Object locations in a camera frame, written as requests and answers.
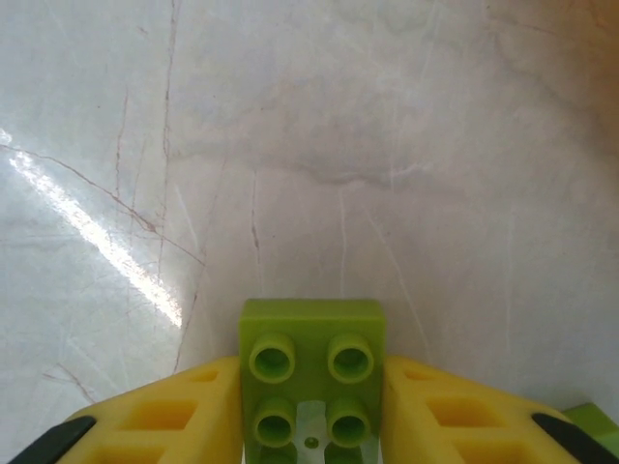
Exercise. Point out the green lego brick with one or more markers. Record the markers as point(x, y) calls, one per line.
point(314, 319)
point(595, 425)

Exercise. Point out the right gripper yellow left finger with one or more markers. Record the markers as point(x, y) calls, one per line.
point(217, 401)

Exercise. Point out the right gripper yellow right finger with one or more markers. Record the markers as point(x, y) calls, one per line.
point(406, 411)

